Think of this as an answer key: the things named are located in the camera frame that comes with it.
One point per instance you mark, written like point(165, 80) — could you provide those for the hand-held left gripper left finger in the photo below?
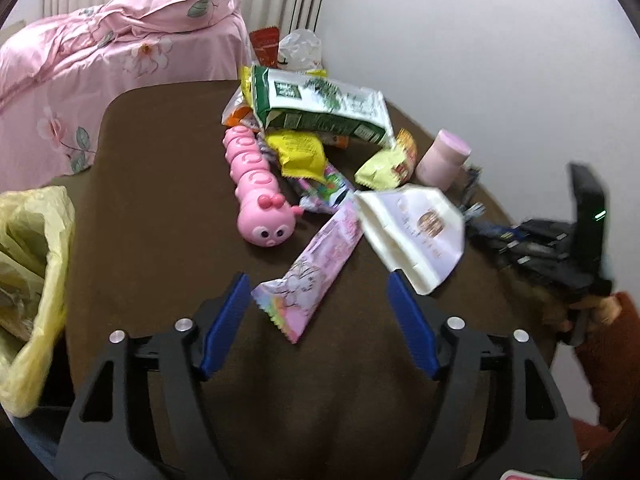
point(225, 327)

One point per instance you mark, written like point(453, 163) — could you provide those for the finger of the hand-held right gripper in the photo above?
point(537, 262)
point(520, 230)

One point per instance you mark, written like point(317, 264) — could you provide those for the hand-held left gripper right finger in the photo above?
point(410, 327)

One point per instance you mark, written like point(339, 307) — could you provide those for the long pink pastel wrapper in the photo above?
point(315, 265)

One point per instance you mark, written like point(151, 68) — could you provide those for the yellow trash bag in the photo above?
point(30, 270)

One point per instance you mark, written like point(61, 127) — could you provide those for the person's right forearm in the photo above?
point(617, 365)

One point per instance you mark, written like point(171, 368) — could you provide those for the person's right hand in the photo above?
point(603, 306)

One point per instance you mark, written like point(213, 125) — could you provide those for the white paper food bag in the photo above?
point(415, 232)

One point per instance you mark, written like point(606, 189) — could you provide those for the pink cup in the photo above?
point(442, 160)

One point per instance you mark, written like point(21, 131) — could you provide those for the pink caterpillar toy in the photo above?
point(255, 185)

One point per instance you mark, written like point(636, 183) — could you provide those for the yellow red snack packet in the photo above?
point(385, 167)

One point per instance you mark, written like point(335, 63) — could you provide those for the pink cartoon wrapper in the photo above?
point(325, 190)

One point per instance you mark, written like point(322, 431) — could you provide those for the yellow green snack packet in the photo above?
point(297, 152)

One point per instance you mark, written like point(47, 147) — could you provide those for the green white snack package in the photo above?
point(320, 102)

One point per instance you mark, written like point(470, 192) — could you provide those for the yellow snack wrapper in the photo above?
point(247, 87)

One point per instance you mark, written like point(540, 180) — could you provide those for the white plastic bag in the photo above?
point(300, 47)

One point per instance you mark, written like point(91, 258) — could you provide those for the pink floral pillow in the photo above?
point(170, 2)

